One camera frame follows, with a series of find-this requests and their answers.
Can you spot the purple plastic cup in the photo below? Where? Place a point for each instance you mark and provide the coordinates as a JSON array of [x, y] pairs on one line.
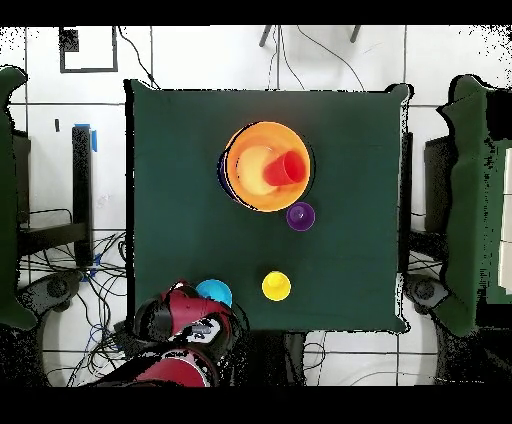
[[300, 216]]

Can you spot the yellow plastic cup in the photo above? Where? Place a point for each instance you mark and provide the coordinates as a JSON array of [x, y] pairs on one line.
[[276, 286]]

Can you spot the black pedestal leg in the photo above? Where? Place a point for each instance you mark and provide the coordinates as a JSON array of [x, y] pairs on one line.
[[56, 288], [424, 290]]

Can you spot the white boxes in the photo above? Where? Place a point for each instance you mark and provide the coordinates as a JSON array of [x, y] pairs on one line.
[[507, 220]]

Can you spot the dark green tablecloth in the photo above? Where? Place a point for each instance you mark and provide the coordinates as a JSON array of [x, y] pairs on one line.
[[340, 132]]

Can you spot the large yellow plastic bowl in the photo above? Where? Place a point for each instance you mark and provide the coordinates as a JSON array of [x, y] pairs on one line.
[[248, 140]]

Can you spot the small cyan plastic bowl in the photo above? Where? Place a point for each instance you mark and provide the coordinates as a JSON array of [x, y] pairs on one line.
[[216, 290]]

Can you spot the black power strip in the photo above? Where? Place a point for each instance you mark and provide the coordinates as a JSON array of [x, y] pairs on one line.
[[124, 336]]

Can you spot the orange-red plastic cup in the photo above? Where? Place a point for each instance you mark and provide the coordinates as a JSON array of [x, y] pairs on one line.
[[286, 168]]

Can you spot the black square frame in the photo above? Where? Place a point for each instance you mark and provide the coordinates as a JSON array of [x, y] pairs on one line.
[[88, 70]]

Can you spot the green cloth side table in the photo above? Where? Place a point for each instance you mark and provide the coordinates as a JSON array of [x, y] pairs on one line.
[[8, 200], [464, 200]]

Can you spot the blue tape strip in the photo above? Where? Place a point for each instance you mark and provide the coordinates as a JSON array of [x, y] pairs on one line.
[[94, 140]]

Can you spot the small dark blue bowl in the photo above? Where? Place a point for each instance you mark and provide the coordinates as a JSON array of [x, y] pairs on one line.
[[220, 176]]

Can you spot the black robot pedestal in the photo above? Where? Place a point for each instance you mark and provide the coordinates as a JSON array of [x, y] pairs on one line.
[[276, 360]]

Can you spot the grey tripod leg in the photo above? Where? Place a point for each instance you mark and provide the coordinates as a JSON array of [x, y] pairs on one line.
[[266, 36], [355, 35]]

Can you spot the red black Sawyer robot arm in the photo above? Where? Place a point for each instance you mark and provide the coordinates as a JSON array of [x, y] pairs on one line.
[[184, 312]]

